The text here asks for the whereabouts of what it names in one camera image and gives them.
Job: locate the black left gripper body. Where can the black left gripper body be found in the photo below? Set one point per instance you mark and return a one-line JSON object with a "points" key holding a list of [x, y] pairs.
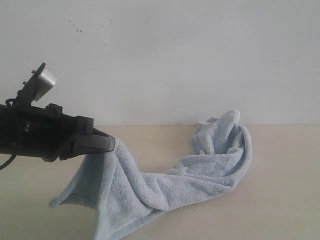
{"points": [[39, 132]]}

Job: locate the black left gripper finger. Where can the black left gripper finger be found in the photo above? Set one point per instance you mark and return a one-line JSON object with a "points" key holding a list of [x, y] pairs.
{"points": [[82, 144], [96, 132]]}

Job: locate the light blue fluffy towel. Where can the light blue fluffy towel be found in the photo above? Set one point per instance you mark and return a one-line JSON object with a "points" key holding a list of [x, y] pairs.
{"points": [[126, 199]]}

